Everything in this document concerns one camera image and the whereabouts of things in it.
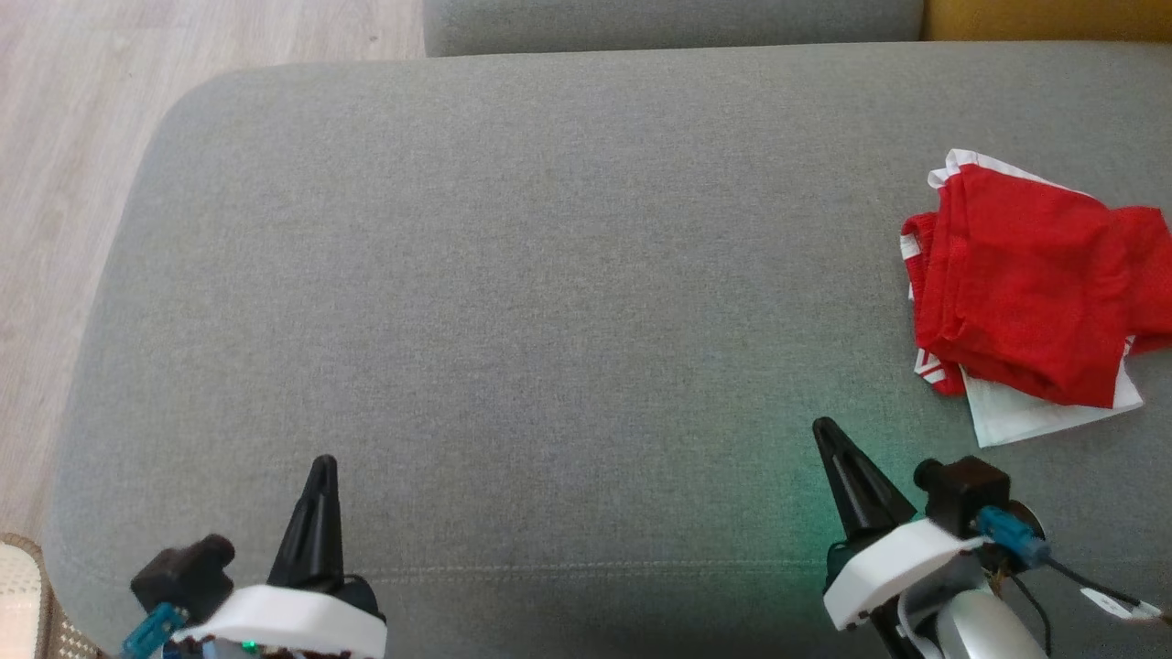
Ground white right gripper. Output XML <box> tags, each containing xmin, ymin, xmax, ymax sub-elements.
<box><xmin>812</xmin><ymin>417</ymin><xmax>986</xmax><ymax>632</ymax></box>

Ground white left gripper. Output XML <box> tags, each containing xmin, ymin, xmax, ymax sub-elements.
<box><xmin>169</xmin><ymin>455</ymin><xmax>387</xmax><ymax>659</ymax></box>

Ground red Bulls jersey white sleeves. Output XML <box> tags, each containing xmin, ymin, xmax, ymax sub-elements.
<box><xmin>900</xmin><ymin>149</ymin><xmax>1145</xmax><ymax>449</ymax></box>

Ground red shorts with white stripe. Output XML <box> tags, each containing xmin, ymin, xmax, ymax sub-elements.
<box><xmin>916</xmin><ymin>165</ymin><xmax>1172</xmax><ymax>408</ymax></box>

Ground grey sofa back cushion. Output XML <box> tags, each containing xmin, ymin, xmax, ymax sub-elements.
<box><xmin>423</xmin><ymin>0</ymin><xmax>926</xmax><ymax>58</ymax></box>

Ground yellow cushion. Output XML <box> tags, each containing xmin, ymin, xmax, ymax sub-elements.
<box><xmin>920</xmin><ymin>0</ymin><xmax>1172</xmax><ymax>44</ymax></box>

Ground left cable with teal connector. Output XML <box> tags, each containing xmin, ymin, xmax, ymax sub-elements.
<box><xmin>119</xmin><ymin>602</ymin><xmax>190</xmax><ymax>659</ymax></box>

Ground white right cable label tag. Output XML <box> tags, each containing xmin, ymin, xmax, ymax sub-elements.
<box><xmin>1080</xmin><ymin>586</ymin><xmax>1164</xmax><ymax>623</ymax></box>

